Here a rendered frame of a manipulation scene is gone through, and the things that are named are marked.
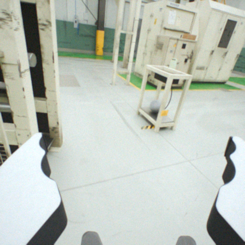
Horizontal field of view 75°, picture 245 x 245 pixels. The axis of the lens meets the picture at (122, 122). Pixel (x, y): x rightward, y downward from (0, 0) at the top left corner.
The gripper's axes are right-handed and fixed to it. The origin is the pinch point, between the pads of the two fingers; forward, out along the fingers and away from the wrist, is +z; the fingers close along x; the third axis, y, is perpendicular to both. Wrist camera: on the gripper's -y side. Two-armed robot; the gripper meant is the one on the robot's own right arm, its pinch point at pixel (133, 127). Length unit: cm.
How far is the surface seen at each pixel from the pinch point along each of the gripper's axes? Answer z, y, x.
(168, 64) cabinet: 417, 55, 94
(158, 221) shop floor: 58, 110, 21
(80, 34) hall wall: 940, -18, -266
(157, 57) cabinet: 434, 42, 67
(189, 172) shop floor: 112, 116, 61
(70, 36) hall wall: 918, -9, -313
